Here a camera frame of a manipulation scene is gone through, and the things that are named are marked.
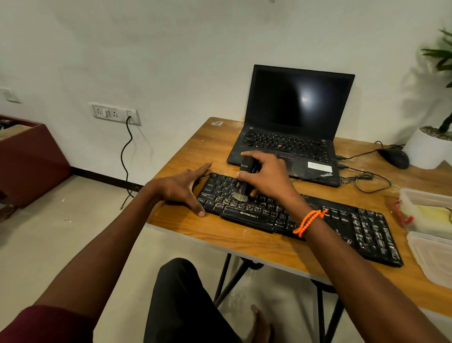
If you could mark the black metal table frame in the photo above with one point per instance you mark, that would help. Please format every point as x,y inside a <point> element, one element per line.
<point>229,279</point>

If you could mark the clear plastic container red clip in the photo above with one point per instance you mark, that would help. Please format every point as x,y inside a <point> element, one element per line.
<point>413,201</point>

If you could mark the person's left hand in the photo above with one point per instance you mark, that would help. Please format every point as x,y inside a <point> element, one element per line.
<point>174,189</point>

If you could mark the maroon storage box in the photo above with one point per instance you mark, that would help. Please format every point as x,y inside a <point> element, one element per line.
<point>31,162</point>

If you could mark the clear plastic lid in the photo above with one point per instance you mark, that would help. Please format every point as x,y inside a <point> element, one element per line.
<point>434,258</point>

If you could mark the black laptop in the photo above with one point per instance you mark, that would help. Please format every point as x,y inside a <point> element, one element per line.
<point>300,102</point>

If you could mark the person's right thumb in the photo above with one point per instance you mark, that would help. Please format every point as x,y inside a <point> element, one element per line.
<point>254,183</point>

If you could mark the person's left forearm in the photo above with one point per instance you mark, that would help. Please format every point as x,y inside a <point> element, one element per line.
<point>106,243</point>

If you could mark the white wall socket panel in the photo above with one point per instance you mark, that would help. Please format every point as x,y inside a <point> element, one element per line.
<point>113,113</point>

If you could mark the black dusty computer keyboard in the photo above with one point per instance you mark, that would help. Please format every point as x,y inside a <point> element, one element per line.
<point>339,221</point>

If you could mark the green leafy plant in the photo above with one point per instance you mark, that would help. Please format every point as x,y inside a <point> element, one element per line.
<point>445,122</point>

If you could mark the black cleaning brush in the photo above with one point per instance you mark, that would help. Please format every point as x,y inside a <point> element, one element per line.
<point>246,169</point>

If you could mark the maroon sleeve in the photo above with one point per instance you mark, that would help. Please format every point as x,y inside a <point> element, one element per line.
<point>46,327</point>

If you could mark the person's right hand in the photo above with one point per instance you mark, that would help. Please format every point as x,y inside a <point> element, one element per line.
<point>273,180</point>

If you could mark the white wall switch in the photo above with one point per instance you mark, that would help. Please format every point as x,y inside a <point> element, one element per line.
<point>7,94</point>

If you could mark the person's left thumb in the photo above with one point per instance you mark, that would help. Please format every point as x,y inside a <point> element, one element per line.
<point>196,206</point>

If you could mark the person's leg in black trousers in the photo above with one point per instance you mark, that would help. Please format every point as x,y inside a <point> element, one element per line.
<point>183,304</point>

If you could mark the white plant pot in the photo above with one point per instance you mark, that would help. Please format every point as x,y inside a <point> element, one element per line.
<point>423,150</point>

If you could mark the person's bare foot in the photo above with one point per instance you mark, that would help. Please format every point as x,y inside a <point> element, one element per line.
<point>261,327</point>

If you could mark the black computer mouse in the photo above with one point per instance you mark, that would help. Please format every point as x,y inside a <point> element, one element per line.
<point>395,157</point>

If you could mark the person's right forearm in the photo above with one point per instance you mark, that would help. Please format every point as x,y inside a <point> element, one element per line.
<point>360,279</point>

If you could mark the yellow cloth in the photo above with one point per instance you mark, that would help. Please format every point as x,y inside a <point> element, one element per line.
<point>436,215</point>

